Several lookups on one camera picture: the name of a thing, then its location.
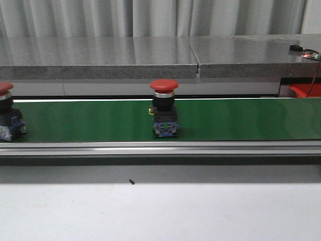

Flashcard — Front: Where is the grey stone slab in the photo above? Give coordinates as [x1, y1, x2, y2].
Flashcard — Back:
[1, 37, 198, 80]
[189, 34, 320, 78]

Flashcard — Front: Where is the small black sensor box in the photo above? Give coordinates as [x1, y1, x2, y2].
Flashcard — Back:
[289, 45, 303, 52]

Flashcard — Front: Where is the thin red wire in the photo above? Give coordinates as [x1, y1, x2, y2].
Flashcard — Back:
[306, 60, 320, 98]

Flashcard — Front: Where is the aluminium conveyor frame rail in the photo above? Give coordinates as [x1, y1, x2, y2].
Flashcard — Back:
[1, 140, 320, 166]

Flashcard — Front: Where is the grey stone left slab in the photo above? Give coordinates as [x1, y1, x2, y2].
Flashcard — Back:
[1, 37, 198, 80]

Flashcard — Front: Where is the red plastic bin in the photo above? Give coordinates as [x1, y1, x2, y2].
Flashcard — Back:
[290, 83, 321, 98]

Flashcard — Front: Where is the green circuit board red LED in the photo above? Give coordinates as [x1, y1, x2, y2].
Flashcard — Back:
[302, 51, 320, 61]

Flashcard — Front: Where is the grey stone right slab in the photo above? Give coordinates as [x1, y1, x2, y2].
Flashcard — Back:
[189, 34, 320, 78]

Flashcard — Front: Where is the red mushroom push button switch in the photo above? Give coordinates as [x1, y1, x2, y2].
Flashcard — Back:
[148, 79, 179, 138]

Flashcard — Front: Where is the grey pleated curtain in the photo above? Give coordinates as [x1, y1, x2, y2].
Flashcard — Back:
[1, 1, 306, 38]

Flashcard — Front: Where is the green conveyor belt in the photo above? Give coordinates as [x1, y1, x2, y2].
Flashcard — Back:
[14, 98, 320, 143]

